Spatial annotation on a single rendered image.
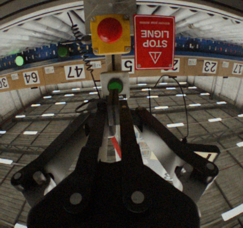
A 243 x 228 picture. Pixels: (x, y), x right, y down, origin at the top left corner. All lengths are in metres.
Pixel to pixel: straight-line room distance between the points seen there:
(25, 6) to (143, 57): 0.33
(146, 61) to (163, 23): 0.10
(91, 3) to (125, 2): 0.08
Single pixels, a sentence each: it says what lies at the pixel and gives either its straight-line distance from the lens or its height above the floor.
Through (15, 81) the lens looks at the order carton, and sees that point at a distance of 1.30.
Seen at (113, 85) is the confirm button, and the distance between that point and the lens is 0.26.
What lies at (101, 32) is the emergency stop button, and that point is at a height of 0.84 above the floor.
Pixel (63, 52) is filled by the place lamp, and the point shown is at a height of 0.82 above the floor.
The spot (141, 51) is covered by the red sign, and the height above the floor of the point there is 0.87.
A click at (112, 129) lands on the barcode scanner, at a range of 0.29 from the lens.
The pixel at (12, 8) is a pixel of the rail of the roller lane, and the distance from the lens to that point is 0.43.
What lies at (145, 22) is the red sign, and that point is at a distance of 0.30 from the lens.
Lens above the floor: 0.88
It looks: 24 degrees up
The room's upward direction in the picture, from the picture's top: 177 degrees clockwise
